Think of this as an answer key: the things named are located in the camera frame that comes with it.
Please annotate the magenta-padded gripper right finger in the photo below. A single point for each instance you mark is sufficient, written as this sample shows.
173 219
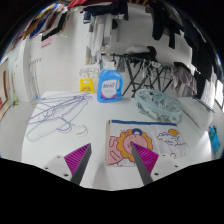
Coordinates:
146 160

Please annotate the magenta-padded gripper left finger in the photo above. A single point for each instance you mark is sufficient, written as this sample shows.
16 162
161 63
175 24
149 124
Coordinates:
77 159

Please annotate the cartoon print towel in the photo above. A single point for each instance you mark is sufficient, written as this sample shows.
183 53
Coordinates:
166 146

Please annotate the pale green round peg hanger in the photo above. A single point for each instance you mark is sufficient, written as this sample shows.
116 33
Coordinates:
160 105

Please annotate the blue containers group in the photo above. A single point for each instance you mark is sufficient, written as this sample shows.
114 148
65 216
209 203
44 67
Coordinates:
215 140

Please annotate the blue detergent bottle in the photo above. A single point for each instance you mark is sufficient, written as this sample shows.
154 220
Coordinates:
109 85

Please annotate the grey garment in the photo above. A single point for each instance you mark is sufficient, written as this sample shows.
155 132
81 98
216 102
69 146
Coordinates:
185 80

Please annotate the window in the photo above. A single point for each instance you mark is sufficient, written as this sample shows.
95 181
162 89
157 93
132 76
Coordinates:
219 95

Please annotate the black folding drying rack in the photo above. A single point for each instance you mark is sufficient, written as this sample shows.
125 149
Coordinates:
140 61

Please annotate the hanging dark clothes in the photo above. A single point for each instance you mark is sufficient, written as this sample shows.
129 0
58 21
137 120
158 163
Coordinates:
186 30

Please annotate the hanging colourful clothes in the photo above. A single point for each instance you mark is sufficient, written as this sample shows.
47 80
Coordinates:
50 16

